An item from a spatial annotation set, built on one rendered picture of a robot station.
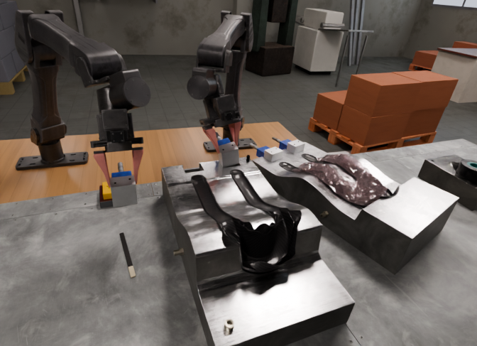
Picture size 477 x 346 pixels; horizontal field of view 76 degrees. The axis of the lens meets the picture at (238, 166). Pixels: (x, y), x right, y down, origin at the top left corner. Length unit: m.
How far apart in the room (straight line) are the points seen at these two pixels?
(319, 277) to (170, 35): 6.47
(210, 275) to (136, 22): 6.39
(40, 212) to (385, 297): 0.83
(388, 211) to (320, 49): 5.37
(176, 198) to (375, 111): 2.44
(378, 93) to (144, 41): 5.00
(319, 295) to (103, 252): 0.47
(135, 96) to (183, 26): 6.29
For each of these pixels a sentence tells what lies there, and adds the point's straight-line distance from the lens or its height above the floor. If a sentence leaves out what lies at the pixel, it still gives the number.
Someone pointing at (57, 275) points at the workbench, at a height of 0.80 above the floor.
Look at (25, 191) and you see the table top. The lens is 1.04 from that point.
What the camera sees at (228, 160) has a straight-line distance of 0.86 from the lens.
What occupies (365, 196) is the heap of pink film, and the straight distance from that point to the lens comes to 0.85.
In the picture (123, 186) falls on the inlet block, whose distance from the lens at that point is 0.69.
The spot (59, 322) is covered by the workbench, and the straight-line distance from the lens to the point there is 0.68.
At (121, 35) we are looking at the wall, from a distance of 6.81.
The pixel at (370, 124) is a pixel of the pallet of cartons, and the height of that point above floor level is 0.35.
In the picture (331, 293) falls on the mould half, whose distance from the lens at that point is 0.63.
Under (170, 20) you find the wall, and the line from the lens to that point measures 6.84.
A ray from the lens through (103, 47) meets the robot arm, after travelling 0.72.
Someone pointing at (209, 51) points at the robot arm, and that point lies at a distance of 0.82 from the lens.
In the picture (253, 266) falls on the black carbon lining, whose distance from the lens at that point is 0.59.
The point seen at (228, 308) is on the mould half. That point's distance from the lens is 0.57.
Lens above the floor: 1.33
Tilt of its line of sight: 30 degrees down
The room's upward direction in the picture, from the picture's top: 5 degrees clockwise
